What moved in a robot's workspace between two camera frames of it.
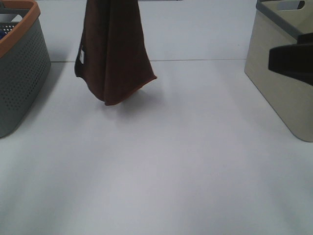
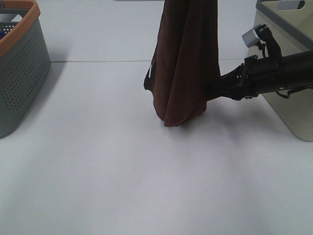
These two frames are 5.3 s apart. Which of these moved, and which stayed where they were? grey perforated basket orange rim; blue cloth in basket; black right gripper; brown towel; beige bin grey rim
Moved: brown towel; black right gripper
Stayed: grey perforated basket orange rim; beige bin grey rim; blue cloth in basket
